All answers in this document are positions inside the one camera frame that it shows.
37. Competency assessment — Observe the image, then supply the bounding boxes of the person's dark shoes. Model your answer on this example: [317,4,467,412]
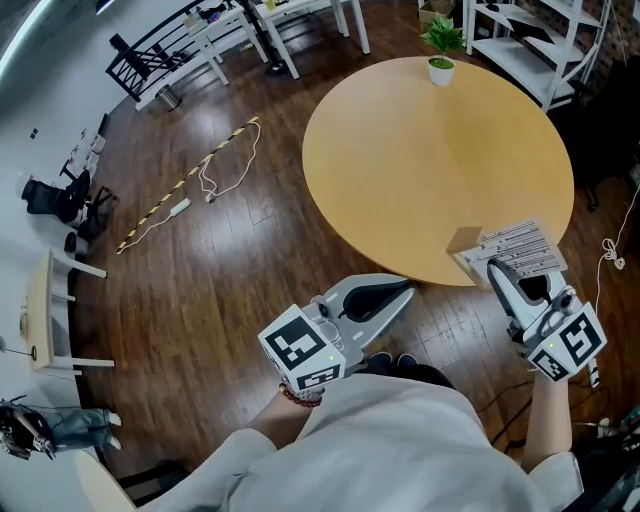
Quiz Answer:
[366,351,420,377]

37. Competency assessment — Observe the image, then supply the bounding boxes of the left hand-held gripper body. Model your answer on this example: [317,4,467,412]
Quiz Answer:
[258,294,367,399]

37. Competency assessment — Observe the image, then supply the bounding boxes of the white boxes by wall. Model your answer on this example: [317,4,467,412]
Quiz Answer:
[63,125,107,174]

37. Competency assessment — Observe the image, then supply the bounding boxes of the red bead bracelet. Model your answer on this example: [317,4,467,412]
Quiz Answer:
[278,381,326,410]

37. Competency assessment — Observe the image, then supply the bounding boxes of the black floor cables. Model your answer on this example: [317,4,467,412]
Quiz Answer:
[473,378,537,454]

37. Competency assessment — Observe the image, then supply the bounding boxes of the dark armchair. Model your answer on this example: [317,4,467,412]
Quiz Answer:
[548,62,640,214]

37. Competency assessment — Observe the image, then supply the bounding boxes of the white metal shelf unit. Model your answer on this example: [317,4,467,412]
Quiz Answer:
[463,0,610,114]

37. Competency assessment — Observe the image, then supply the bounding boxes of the person's right forearm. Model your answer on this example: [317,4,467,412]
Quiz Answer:
[521,368,575,472]

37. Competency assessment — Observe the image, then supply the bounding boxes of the white knotted rope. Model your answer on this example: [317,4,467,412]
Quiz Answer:
[593,183,640,314]

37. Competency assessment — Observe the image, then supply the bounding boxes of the person's white shirt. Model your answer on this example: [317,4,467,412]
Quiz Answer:
[153,372,585,512]

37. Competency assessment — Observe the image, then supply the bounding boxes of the yellow black striped floor strip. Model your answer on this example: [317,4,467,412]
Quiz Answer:
[115,115,261,257]

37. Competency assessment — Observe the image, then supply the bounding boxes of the black office chair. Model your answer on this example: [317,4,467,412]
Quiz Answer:
[21,168,120,242]

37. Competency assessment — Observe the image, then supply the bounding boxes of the white long desk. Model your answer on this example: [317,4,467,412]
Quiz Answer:
[133,5,270,112]

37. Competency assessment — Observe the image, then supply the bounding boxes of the light wooden side desk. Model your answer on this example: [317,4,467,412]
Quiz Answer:
[25,246,116,377]

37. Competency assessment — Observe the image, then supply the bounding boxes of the green plant in white pot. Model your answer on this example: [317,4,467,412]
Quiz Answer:
[419,14,468,88]

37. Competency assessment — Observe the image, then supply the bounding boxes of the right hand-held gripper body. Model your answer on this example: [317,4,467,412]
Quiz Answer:
[504,284,608,385]

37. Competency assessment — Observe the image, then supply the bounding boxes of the person's left forearm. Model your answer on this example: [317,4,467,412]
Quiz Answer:
[243,378,326,445]

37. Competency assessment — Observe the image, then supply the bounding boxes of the white power strip with cable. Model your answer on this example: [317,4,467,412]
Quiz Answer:
[133,120,263,242]

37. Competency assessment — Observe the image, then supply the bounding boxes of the white square table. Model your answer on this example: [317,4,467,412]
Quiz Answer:
[251,0,372,81]

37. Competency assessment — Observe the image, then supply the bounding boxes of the silver trash bin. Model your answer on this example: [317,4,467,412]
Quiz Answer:
[154,84,184,113]

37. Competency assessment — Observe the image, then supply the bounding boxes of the cardboard box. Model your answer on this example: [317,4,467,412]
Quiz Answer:
[417,0,457,34]

